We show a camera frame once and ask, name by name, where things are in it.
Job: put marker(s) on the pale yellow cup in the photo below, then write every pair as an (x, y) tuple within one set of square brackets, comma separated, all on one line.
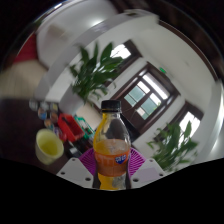
[(48, 146)]

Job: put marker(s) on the black flat device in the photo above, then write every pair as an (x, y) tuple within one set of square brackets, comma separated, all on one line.
[(74, 149)]

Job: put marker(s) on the red plastic box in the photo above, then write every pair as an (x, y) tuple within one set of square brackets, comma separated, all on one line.
[(70, 128)]

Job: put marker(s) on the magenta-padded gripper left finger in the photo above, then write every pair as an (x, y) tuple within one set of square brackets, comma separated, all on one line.
[(75, 171)]

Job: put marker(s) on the red carpeted staircase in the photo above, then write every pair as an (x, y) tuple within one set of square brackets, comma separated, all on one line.
[(26, 50)]

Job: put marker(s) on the dark-framed window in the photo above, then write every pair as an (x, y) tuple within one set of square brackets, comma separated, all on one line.
[(188, 123), (121, 51)]

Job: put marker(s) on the round printed sticker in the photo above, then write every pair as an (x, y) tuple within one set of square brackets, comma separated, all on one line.
[(42, 113), (33, 105), (53, 116)]

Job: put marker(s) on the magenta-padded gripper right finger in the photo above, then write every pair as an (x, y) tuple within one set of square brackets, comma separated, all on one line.
[(148, 171)]

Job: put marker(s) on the white wall radiator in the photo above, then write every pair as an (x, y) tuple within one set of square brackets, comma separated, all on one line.
[(57, 33)]

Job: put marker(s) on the clear bottle with orange drink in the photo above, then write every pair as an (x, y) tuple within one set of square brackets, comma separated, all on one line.
[(111, 156)]

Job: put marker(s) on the green exit sign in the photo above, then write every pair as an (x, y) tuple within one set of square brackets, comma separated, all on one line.
[(162, 70)]

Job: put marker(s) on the dark wooden double door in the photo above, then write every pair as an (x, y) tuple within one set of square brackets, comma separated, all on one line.
[(146, 98)]

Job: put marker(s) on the green printed box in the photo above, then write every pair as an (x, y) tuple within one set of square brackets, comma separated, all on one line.
[(83, 126)]

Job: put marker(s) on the potted leafy plant white pot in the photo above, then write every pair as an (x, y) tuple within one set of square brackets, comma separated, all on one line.
[(173, 146), (95, 71)]

